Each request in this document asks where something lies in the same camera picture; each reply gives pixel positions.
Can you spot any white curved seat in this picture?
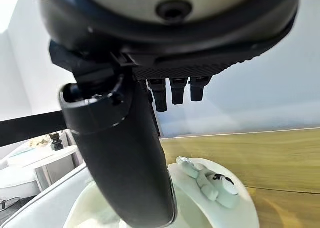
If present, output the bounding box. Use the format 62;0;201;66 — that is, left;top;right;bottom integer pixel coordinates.
0;162;94;228

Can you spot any white round side table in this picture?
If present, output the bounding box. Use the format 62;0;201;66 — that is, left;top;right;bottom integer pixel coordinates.
6;144;79;169

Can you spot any white round stool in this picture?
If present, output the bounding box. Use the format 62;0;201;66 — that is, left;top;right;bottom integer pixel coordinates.
0;165;39;196

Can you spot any pale flower bunch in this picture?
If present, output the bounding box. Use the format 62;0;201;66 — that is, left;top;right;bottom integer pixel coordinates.
27;134;51;148

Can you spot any black flat bar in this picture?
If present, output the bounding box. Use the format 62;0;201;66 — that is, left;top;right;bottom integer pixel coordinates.
0;109;66;147

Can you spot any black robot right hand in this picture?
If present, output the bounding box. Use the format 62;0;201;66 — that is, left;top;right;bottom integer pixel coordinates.
34;0;304;228

